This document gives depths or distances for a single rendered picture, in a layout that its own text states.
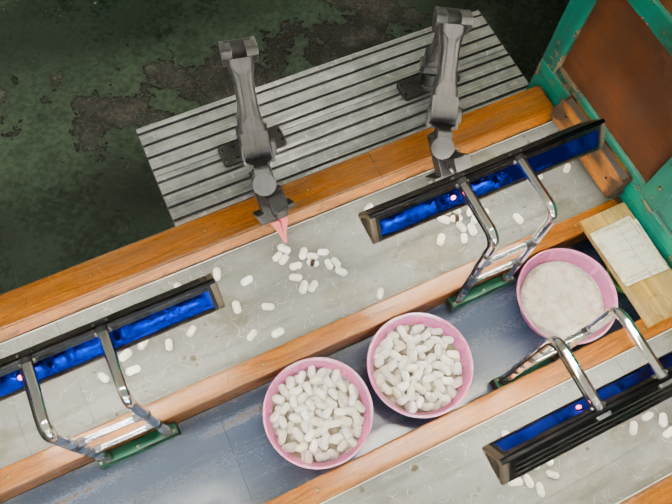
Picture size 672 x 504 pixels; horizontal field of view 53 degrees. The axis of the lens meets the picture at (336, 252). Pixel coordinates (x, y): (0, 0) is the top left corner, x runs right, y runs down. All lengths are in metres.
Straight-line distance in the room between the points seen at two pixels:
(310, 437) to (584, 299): 0.82
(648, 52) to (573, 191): 0.44
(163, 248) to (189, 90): 1.32
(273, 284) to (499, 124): 0.82
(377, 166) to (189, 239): 0.56
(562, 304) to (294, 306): 0.71
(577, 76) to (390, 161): 0.57
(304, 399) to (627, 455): 0.80
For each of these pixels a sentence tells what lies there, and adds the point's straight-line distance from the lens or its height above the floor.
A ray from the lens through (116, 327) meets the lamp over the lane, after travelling 1.41.
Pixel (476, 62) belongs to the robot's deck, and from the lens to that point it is 2.30.
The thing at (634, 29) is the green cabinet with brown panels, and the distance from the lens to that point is 1.84.
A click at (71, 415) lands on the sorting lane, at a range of 1.78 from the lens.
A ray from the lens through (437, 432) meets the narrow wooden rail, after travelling 1.68.
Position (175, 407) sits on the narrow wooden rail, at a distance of 1.69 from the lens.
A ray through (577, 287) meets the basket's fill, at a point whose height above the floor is 0.74.
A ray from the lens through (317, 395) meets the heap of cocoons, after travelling 1.70.
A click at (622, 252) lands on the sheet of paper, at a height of 0.78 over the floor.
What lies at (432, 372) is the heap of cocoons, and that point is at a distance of 1.74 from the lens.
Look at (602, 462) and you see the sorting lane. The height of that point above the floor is 0.74.
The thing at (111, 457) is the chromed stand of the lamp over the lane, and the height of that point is 0.72.
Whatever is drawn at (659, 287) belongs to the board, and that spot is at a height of 0.78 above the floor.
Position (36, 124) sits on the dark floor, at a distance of 3.10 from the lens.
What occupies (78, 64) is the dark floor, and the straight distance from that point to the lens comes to 3.23.
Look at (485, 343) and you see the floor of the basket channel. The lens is 1.85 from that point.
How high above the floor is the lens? 2.40
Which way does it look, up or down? 67 degrees down
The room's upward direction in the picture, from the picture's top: 6 degrees clockwise
